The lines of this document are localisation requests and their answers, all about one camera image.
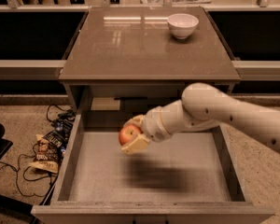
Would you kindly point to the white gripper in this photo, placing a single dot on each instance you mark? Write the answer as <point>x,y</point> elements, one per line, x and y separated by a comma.
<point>153,122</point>

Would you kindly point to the red apple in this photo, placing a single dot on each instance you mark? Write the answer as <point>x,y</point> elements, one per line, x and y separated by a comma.
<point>128,133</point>

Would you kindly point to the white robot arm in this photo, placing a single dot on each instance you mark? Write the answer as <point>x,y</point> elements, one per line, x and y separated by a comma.
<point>202,107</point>

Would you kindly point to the open grey top drawer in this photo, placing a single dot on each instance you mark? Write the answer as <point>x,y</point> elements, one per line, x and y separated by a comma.
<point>192,178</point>

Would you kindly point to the grey cabinet with glossy top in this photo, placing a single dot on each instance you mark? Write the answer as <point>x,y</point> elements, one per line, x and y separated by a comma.
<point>130,52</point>

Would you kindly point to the dark blue snack bag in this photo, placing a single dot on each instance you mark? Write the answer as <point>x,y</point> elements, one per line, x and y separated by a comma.
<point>60,134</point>

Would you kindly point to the tan snack bag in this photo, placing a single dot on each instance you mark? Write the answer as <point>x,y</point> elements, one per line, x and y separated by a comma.
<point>46,157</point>

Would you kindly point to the white ceramic bowl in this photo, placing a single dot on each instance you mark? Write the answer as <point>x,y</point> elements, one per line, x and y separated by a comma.
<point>182,25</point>

